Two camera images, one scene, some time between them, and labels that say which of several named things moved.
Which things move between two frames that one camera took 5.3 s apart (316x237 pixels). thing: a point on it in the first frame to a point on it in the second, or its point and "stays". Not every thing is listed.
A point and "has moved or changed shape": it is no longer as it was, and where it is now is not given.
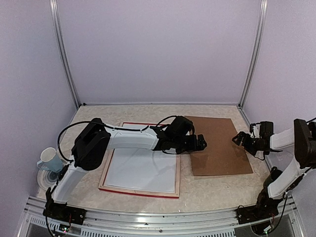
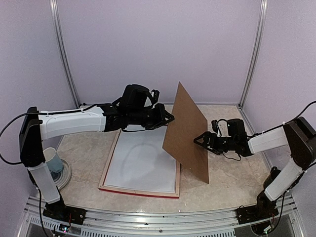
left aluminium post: [55, 20] stays
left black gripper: [194, 146] to [161, 109]
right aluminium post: [261, 18] stays
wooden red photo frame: [150, 192] stays
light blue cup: [50, 160] stays
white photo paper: [144, 169] stays
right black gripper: [240, 135] to [207, 135]
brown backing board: [221, 155] has moved or changed shape
